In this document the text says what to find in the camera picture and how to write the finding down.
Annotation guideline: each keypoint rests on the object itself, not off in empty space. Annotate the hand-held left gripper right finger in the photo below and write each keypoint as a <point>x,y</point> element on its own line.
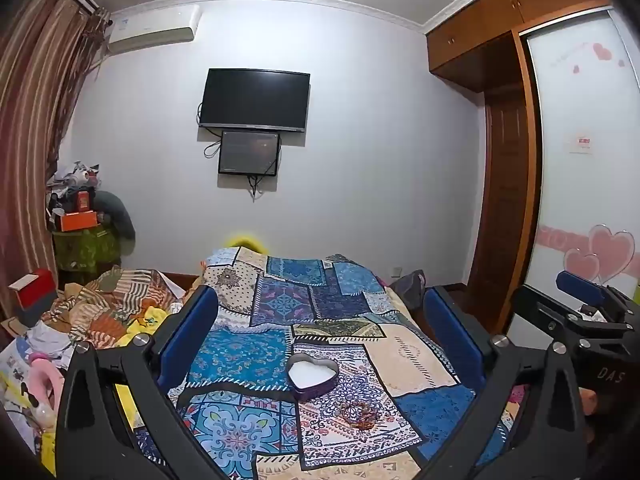
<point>450,330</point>

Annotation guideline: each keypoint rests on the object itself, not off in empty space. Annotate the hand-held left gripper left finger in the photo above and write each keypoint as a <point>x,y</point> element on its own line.
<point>200,320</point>

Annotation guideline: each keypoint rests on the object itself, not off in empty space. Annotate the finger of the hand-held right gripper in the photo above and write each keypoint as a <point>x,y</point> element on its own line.
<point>532,310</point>
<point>575,285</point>

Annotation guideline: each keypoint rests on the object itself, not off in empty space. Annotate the purple heart-shaped tin box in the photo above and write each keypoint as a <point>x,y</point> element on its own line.
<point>315,391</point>

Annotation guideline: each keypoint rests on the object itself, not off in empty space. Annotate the yellow cloth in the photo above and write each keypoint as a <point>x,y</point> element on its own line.
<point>145,320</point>

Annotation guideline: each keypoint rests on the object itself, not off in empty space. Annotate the dark bag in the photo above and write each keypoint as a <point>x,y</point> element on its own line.
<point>407,290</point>

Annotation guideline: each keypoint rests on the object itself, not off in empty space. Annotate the blue patchwork blanket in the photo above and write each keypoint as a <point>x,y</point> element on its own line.
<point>250,355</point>

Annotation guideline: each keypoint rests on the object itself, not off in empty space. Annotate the yellow pillow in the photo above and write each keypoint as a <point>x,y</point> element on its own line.
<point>247,241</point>

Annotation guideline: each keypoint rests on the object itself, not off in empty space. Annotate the white heart-print sliding door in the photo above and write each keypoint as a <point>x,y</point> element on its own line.
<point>575,185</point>

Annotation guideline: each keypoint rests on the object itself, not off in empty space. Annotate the orange striped patterned cloth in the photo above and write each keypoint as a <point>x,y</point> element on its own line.
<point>100,310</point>

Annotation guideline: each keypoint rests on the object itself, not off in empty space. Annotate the brown wooden door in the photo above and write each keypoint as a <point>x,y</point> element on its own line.
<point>505,185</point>

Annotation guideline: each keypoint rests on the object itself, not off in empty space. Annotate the grey green plush cushion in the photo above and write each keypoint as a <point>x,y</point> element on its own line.
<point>117,215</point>

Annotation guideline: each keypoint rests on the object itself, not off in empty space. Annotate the green patterned cloth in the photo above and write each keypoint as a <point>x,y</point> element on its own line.
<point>85,250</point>

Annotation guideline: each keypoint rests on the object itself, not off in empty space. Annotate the paper note on door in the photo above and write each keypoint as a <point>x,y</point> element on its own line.
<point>582,143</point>

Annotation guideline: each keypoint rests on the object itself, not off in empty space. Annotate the orange box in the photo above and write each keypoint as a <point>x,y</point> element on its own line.
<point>75,220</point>

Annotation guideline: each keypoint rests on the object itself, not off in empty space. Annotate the red box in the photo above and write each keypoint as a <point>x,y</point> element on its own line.
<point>35,295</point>

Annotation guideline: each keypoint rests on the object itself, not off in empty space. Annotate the pink plush toy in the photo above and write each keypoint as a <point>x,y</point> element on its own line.
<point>42,380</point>

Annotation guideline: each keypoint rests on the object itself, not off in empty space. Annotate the small black monitor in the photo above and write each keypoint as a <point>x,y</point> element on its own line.
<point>249,152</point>

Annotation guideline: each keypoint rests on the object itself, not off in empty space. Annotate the grey white stuffed toy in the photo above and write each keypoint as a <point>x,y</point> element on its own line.
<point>80,175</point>

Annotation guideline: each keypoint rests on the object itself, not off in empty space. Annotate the brown striped curtain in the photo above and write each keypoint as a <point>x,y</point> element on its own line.
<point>35,110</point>

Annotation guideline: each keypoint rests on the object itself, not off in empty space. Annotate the wooden overhead cabinets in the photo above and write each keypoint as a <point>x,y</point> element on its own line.
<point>480,25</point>

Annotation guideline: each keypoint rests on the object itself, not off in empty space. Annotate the white air conditioner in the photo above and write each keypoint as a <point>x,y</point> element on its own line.
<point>150,27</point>

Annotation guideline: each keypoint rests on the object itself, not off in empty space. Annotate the white wall socket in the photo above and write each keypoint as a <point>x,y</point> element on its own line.
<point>397,271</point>

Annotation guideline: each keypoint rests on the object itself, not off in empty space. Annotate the black wall television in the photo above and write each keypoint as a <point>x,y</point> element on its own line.
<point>252,97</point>

